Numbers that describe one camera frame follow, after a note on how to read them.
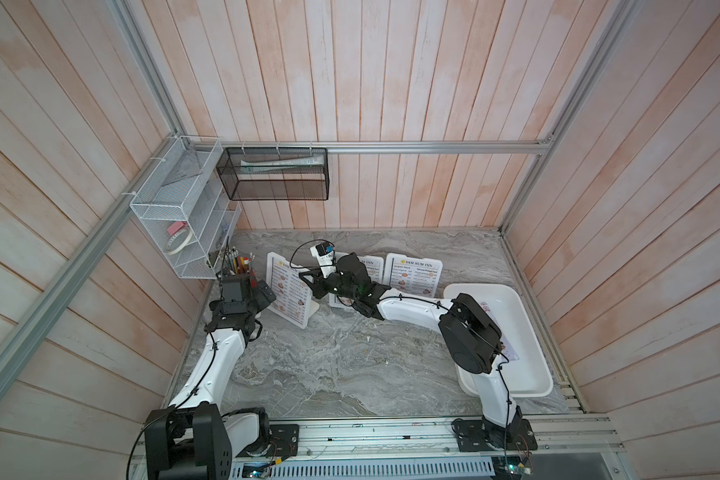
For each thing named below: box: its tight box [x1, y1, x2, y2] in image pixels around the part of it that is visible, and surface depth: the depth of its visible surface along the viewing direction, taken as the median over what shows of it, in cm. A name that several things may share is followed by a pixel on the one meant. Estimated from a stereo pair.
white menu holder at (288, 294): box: [266, 252, 320, 329], surface depth 90 cm
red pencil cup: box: [223, 246, 258, 289], surface depth 94 cm
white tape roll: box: [166, 227, 193, 255], surface depth 81 cm
